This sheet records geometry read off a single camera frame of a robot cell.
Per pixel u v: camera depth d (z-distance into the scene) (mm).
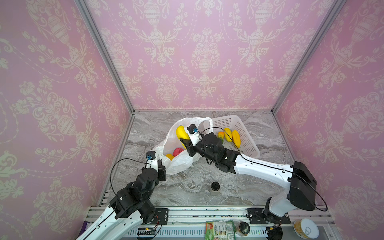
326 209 748
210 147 544
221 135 1001
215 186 743
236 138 990
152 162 605
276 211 609
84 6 697
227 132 1027
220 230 690
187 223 728
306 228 660
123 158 563
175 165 715
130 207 481
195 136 611
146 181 498
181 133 677
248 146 942
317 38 794
